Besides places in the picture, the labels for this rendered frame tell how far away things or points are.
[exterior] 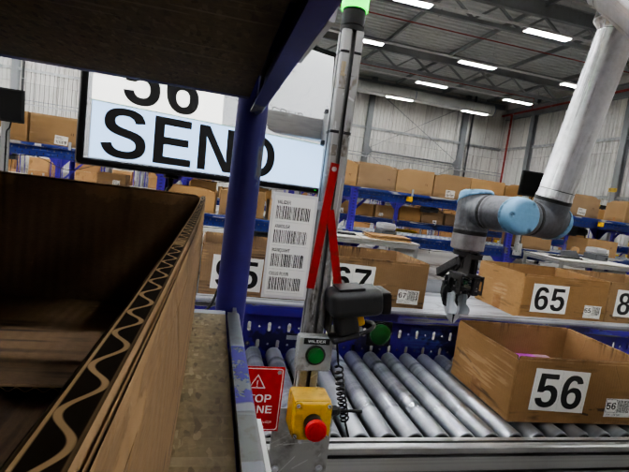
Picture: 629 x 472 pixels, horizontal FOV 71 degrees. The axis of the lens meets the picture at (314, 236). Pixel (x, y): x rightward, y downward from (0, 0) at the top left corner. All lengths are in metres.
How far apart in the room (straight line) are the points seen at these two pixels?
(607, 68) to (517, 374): 0.76
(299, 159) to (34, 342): 0.71
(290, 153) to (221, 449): 0.76
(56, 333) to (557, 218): 1.15
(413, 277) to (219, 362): 1.33
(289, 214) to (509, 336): 0.96
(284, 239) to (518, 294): 1.21
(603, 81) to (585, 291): 0.96
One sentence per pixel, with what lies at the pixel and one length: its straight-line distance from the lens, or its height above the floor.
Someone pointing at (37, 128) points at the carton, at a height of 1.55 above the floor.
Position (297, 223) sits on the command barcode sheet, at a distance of 0.82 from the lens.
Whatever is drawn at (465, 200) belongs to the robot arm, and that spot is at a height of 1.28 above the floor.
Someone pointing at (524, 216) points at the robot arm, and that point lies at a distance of 1.17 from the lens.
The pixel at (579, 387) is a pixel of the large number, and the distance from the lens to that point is 1.36.
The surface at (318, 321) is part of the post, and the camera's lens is 0.87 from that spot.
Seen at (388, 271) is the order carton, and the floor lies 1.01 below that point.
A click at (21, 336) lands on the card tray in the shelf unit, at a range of 0.32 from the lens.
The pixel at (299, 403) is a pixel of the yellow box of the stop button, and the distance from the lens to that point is 0.85.
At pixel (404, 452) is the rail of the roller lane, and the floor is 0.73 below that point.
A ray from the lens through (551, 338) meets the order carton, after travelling 1.66.
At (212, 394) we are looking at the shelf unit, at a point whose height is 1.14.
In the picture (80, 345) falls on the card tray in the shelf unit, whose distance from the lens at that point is 0.30.
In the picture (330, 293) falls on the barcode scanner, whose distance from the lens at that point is 0.81.
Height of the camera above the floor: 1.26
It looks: 6 degrees down
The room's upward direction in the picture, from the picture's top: 7 degrees clockwise
